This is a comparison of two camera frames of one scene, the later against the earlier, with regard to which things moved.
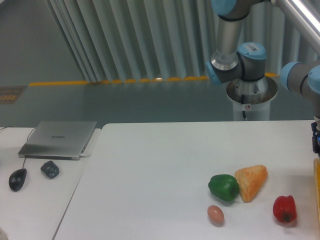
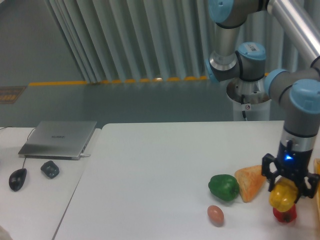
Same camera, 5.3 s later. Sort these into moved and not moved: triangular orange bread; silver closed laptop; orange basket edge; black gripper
Moved: black gripper
Not moved: triangular orange bread; silver closed laptop; orange basket edge
